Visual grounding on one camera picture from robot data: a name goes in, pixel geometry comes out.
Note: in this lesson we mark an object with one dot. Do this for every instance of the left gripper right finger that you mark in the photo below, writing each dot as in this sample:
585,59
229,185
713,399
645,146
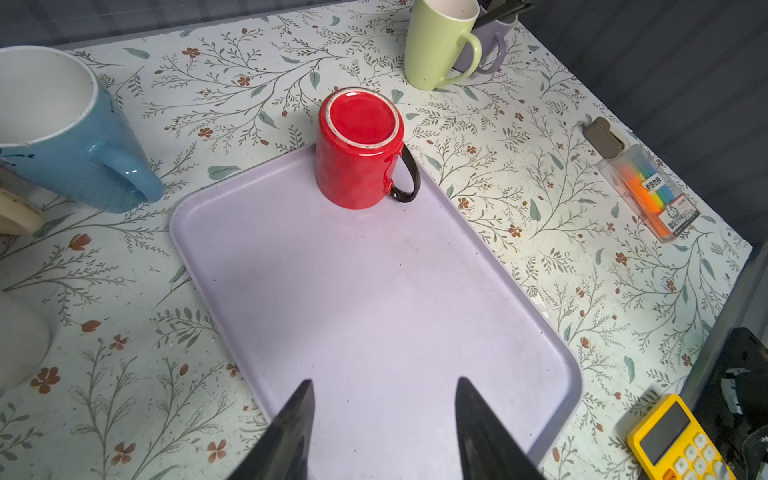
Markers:
487,450

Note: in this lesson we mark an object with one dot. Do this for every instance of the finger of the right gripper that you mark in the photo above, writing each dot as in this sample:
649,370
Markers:
502,11

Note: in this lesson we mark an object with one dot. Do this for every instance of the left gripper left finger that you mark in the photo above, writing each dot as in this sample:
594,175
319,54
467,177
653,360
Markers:
282,452

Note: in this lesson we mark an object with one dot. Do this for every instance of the lavender mug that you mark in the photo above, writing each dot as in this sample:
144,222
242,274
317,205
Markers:
494,47

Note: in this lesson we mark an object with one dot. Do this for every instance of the green mug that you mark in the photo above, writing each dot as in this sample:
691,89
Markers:
438,31

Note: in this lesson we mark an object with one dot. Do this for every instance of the red mug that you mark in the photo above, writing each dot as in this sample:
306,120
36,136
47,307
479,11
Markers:
361,156

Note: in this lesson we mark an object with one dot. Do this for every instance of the white mug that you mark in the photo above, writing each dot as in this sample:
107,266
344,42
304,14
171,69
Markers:
25,339

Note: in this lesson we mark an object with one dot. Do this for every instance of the beige speckled mug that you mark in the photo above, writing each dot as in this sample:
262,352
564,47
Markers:
17,216

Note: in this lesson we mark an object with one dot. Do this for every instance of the blue mug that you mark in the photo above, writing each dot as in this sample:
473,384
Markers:
63,131

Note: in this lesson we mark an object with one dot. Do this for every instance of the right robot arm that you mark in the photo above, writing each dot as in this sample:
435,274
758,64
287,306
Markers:
636,311

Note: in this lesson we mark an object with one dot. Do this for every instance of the lavender tray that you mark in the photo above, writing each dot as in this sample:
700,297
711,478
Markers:
383,309

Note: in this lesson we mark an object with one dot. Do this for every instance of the yellow calculator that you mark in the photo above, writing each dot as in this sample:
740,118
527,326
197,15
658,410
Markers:
669,443

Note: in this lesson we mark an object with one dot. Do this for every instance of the highlighter pen pack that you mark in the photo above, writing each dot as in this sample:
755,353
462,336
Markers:
639,180

